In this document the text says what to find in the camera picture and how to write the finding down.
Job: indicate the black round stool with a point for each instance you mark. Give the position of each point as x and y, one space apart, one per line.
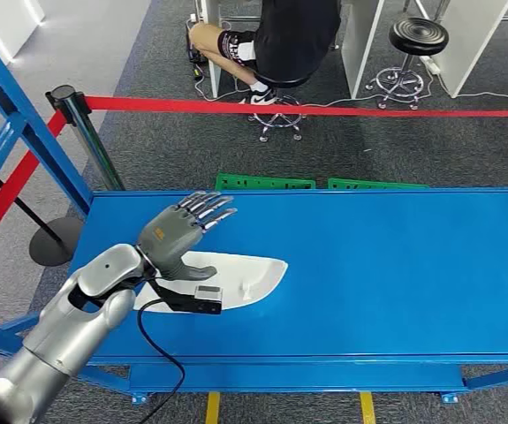
417 36
279 82

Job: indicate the blue metal shelf rack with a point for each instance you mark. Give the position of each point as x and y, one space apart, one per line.
368 281

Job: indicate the white power strip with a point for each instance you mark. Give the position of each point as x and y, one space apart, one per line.
430 64

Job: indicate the white curved plastic part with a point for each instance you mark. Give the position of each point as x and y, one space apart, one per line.
253 275

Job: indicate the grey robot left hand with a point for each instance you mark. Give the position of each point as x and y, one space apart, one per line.
169 234

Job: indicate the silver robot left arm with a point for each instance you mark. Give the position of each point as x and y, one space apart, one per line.
59 333

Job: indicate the dark chrome stanchion post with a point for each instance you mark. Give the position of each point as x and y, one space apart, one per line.
85 134

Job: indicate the black stanchion with disc base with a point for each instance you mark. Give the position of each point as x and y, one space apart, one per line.
54 243

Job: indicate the green plastic crate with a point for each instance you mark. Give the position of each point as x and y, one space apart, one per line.
377 184
262 182

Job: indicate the person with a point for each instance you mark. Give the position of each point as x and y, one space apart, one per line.
293 41

